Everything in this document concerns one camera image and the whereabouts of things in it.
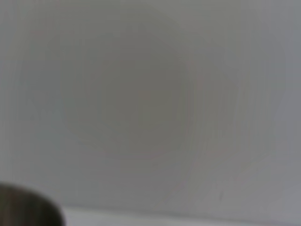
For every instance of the stainless steel mixing bowl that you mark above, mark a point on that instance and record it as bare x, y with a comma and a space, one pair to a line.
26, 207

